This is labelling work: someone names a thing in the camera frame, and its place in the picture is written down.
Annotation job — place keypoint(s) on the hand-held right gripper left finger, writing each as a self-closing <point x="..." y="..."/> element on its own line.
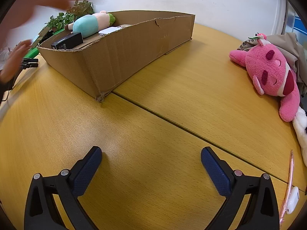
<point x="88" y="170"/>

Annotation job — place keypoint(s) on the white plush toy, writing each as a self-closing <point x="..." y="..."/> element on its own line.
<point x="301" y="129"/>

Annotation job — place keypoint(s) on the pale grey phone stand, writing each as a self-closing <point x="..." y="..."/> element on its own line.
<point x="110" y="31"/>

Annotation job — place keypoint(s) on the brown cardboard box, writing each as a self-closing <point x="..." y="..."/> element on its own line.
<point x="120" y="60"/>

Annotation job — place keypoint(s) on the person's left hand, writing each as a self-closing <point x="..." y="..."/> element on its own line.
<point x="14" y="60"/>

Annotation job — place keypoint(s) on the green ledge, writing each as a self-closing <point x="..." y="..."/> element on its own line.
<point x="34" y="52"/>

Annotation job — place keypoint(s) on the white earbud case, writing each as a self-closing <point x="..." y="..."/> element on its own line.
<point x="293" y="200"/>

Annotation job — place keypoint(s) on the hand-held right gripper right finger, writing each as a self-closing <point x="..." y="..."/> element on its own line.
<point x="215" y="172"/>

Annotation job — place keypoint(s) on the person's left forearm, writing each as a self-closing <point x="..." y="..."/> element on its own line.
<point x="2" y="88"/>

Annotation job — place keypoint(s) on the teal and pink plush toy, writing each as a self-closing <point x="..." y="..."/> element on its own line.
<point x="86" y="25"/>

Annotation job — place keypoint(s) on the wooden desktop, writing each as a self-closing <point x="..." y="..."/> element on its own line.
<point x="153" y="129"/>

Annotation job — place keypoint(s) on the black product box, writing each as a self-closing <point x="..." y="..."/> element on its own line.
<point x="68" y="40"/>

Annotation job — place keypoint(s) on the blue striped glass partition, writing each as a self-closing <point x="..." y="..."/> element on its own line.
<point x="298" y="26"/>

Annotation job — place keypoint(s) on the small brown carton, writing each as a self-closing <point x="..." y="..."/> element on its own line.
<point x="43" y="34"/>

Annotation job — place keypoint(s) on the beige cloth bag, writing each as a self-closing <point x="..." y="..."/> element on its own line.
<point x="287" y="45"/>

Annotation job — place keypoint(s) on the black glasses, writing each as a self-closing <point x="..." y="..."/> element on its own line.
<point x="30" y="63"/>

